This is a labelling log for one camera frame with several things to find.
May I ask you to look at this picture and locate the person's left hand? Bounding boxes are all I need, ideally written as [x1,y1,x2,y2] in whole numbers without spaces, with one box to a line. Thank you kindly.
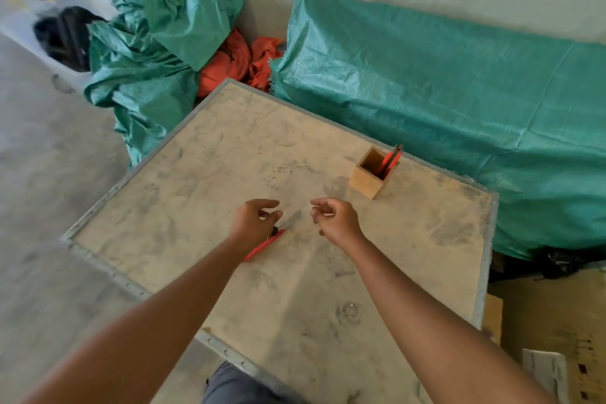
[229,199,284,253]

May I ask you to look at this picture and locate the person's right hand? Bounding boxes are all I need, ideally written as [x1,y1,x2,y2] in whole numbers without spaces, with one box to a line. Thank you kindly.
[310,197,365,252]

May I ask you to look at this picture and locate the person's right forearm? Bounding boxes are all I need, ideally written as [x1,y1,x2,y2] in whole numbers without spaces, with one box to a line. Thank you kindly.
[339,235,557,404]

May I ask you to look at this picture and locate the person's left forearm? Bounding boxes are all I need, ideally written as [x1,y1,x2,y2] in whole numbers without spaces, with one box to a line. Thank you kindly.
[19,239,248,404]

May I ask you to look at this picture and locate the wooden square holder box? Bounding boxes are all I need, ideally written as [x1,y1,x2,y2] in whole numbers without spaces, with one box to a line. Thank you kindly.
[349,146,401,200]

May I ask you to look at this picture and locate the orange cloth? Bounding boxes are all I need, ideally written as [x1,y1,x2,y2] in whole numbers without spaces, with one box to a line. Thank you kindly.
[196,28,286,99]

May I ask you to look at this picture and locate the large green tarp cover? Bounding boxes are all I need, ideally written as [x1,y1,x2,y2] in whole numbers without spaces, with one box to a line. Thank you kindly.
[269,0,606,262]

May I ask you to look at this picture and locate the person's grey trousers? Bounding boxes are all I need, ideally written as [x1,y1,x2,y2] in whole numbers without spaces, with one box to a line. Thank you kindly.
[202,361,306,404]

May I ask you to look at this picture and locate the crumpled green tarp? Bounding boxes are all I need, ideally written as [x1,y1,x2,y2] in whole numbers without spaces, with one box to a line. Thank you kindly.
[84,0,245,168]

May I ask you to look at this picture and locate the brown cardboard box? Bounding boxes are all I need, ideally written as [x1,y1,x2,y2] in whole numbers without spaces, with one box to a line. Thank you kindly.
[482,266,606,404]

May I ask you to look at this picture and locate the white paper sheet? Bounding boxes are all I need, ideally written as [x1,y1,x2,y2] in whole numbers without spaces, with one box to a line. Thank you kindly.
[521,348,570,404]

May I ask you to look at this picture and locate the black bag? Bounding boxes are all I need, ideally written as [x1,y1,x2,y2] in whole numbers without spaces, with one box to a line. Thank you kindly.
[33,6,108,73]

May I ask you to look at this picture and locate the white plastic container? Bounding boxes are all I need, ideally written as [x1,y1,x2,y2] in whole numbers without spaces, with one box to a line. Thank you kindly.
[0,0,120,93]

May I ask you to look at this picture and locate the red-handled cutter tool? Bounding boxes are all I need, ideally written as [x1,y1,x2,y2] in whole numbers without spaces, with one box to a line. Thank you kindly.
[243,210,303,263]

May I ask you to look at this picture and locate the red-handled pliers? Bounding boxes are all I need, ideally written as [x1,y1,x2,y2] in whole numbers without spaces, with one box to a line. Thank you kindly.
[375,144,404,180]

